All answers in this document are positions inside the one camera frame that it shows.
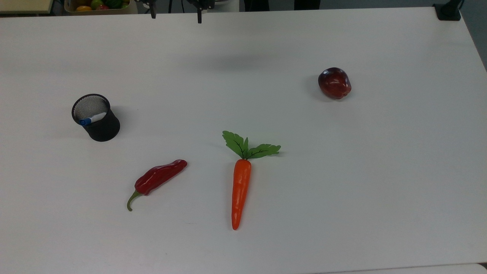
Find orange carrot toy green leaves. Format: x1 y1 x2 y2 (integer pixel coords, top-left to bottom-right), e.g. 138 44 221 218
222 131 282 231

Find light wooden side table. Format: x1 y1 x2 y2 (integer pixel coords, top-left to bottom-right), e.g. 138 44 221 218
0 0 54 15

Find black clamp mount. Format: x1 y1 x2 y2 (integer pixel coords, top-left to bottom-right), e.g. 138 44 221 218
434 0 464 21

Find cardboard box of toy fruit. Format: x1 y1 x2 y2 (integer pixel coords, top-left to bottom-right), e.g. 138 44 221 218
64 0 138 16

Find red chili pepper toy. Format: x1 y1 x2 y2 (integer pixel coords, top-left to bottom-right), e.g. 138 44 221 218
127 159 188 212

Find white marker pen blue cap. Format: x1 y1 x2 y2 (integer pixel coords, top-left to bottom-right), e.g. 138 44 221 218
79 112 107 127

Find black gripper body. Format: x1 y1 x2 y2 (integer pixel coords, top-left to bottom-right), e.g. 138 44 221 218
134 0 216 10

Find dark red apple toy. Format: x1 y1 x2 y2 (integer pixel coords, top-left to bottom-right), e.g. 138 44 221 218
318 67 352 100

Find black mesh pen cup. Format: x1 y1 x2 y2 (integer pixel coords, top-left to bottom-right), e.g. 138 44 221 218
72 94 121 142

